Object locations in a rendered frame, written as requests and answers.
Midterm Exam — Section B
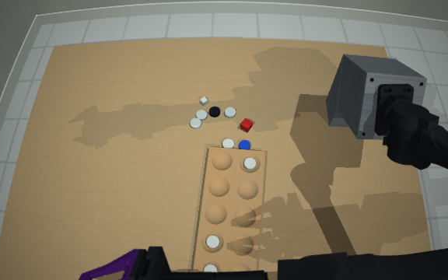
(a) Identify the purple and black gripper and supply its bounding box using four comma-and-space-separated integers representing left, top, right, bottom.
79, 247, 217, 280

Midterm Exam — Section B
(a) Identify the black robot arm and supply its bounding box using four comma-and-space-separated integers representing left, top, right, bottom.
215, 84, 448, 280

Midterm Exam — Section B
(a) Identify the black disc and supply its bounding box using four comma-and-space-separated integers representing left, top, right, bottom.
209, 107, 220, 117

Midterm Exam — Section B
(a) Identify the red cube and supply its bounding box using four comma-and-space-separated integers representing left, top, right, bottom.
240, 118, 253, 132

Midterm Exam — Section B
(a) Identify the tan tray with round pockets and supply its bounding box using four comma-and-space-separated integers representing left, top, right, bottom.
193, 146, 265, 272

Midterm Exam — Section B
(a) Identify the blue disc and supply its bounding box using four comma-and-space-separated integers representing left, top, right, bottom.
239, 140, 250, 150

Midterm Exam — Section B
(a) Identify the white disc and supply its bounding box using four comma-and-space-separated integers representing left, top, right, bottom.
222, 138, 234, 149
244, 158, 256, 170
196, 110, 207, 121
207, 236, 219, 248
204, 264, 218, 272
191, 118, 201, 129
225, 107, 236, 118

